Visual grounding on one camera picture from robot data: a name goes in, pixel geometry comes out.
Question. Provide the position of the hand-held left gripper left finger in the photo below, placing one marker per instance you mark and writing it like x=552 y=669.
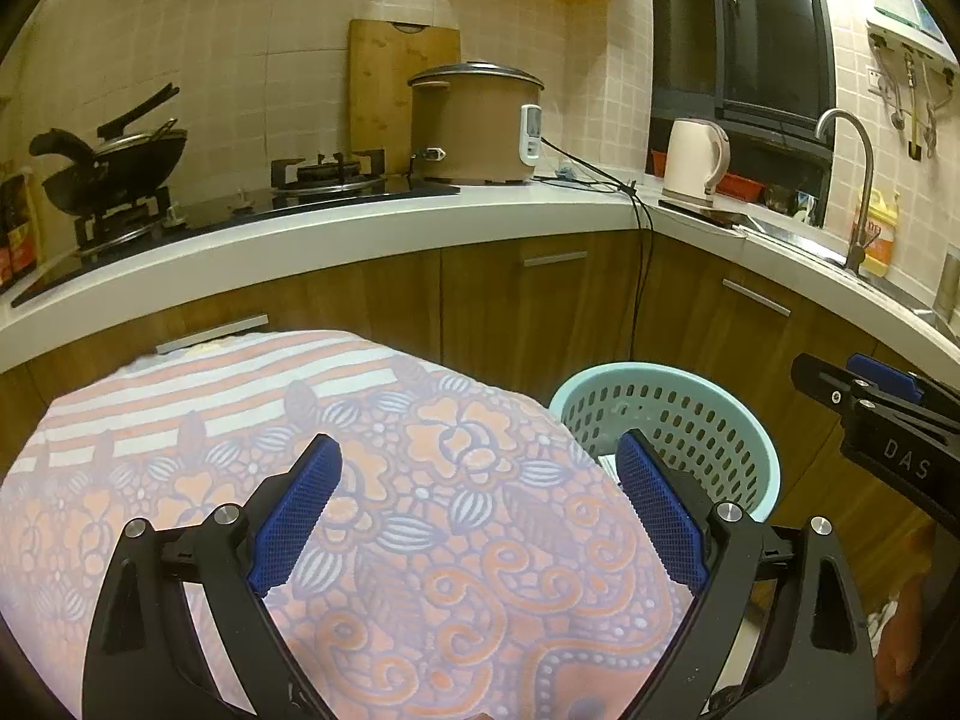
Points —
x=296 y=517

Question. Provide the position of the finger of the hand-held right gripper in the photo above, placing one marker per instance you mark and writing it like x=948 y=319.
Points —
x=825 y=386
x=885 y=379

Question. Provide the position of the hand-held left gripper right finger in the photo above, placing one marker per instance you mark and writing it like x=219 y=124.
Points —
x=664 y=517

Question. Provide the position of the light blue perforated plastic basket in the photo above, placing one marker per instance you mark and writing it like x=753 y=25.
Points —
x=675 y=405

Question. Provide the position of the metal cup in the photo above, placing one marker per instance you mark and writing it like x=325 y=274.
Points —
x=951 y=277

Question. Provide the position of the yellow detergent bottle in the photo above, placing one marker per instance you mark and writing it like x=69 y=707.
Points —
x=881 y=232

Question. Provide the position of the steel kitchen sink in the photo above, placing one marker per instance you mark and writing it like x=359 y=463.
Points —
x=795 y=236

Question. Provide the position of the pink floral patterned blanket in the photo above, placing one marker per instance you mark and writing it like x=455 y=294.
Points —
x=450 y=480

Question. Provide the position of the steel gooseneck faucet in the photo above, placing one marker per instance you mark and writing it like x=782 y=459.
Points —
x=866 y=180

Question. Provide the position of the red box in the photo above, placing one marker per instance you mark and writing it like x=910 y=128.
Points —
x=742 y=184

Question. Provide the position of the cream electric kettle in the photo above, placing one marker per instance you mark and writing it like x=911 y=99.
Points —
x=690 y=157

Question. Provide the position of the water heater pipes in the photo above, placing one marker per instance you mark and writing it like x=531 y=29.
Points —
x=910 y=90

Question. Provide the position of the black gas stove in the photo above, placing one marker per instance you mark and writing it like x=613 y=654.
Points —
x=225 y=210

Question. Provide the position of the dark kitchen window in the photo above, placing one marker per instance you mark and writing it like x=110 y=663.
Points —
x=750 y=30

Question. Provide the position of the white plug-in power meter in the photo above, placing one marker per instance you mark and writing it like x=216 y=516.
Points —
x=530 y=135

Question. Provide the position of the black wok with lid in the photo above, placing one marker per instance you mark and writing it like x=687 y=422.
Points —
x=112 y=172

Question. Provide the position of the dark sauce bottle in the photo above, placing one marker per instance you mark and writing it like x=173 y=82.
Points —
x=6 y=240
x=24 y=232

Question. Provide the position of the brown rice cooker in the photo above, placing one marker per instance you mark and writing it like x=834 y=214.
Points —
x=472 y=135

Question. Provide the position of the wooden cutting board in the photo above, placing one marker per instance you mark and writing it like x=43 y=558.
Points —
x=375 y=90

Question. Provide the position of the white wall socket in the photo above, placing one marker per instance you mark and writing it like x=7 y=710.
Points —
x=875 y=81

